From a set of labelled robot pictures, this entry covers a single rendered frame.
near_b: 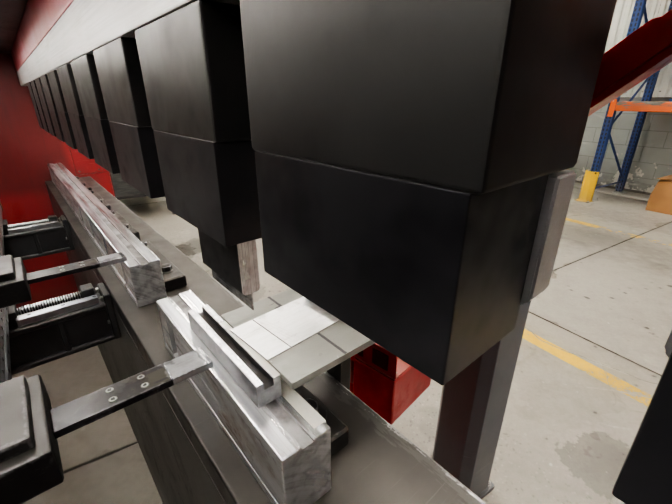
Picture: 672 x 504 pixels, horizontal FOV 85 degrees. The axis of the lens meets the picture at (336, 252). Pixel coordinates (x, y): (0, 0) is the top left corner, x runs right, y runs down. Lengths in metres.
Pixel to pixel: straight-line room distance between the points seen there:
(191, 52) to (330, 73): 0.15
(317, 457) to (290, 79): 0.36
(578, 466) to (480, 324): 1.69
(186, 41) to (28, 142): 2.24
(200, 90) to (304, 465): 0.35
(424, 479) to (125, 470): 1.41
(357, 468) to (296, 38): 0.45
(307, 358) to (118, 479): 1.38
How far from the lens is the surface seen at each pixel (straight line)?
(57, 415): 0.47
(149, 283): 0.87
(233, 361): 0.46
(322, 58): 0.17
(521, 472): 1.74
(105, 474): 1.80
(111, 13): 0.49
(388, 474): 0.51
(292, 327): 0.50
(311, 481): 0.46
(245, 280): 0.38
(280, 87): 0.20
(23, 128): 2.51
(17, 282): 0.75
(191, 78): 0.31
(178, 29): 0.32
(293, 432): 0.42
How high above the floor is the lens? 1.28
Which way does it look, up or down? 23 degrees down
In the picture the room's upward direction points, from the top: straight up
